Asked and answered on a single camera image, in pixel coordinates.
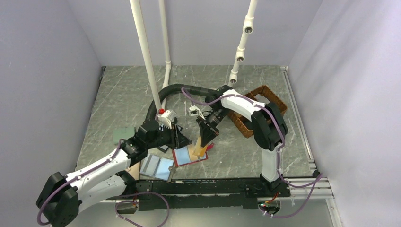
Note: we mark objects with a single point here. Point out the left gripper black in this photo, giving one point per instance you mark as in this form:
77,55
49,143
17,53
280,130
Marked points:
172,133

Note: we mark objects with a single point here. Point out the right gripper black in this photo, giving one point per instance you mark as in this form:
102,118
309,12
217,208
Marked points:
207,133

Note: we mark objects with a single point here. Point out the red card holder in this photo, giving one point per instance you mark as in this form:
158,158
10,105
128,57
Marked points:
183,156

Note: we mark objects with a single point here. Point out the gold VIP credit card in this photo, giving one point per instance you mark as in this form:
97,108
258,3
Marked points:
199,149

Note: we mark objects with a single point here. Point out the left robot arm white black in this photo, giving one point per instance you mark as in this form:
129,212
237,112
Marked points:
63,197

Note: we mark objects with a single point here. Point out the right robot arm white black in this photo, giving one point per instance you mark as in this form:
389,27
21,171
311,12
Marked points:
268,126

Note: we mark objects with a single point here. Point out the black card holder open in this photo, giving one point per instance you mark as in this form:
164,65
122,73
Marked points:
164,147

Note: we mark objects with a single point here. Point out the grey card holder open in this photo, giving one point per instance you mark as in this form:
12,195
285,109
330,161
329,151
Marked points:
156,167

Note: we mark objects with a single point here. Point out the green card holder closed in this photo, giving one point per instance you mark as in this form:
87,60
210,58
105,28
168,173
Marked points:
123,133

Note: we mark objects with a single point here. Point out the brown wicker basket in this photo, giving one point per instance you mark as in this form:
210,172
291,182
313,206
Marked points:
261,94

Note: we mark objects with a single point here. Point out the white pipe rear left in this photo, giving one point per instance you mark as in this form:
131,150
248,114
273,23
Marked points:
162,11

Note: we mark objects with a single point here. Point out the white pipe with lights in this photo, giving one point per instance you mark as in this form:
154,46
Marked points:
247,29

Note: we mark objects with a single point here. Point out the white pipe front left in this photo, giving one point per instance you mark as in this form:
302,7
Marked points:
143,41

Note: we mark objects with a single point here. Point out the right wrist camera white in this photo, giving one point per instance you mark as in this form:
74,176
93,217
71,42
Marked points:
194,111

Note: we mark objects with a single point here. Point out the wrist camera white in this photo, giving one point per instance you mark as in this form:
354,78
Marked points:
194,111
166,117

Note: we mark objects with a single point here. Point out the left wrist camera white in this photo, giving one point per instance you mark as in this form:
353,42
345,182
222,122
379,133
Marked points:
166,117

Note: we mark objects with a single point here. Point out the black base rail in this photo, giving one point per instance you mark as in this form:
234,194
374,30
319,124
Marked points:
246,193

